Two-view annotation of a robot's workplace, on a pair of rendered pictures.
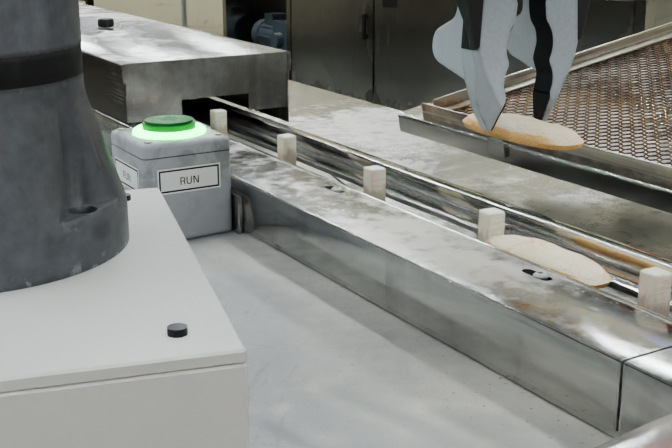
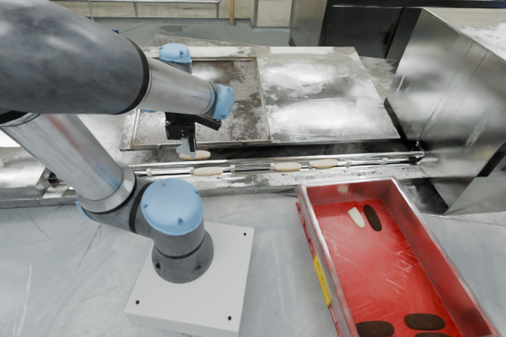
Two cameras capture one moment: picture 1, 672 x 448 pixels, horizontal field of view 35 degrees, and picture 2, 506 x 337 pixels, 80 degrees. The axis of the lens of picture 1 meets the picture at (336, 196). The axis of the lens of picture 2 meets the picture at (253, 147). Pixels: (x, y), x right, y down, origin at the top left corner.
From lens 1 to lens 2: 76 cm
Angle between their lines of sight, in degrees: 64
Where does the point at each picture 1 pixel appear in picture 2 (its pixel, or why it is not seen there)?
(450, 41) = (182, 150)
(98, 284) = (217, 238)
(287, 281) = not seen: hidden behind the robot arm
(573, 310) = (235, 181)
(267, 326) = not seen: hidden behind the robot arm
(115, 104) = (30, 195)
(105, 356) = (248, 244)
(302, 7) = not seen: outside the picture
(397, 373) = (218, 207)
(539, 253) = (208, 171)
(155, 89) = (42, 183)
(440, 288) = (211, 190)
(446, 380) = (224, 202)
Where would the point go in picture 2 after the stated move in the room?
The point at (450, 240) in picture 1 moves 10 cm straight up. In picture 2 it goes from (196, 180) to (193, 158)
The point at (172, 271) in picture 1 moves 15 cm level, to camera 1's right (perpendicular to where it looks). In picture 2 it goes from (217, 227) to (242, 189)
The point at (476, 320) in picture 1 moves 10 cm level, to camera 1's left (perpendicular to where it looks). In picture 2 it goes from (221, 192) to (205, 214)
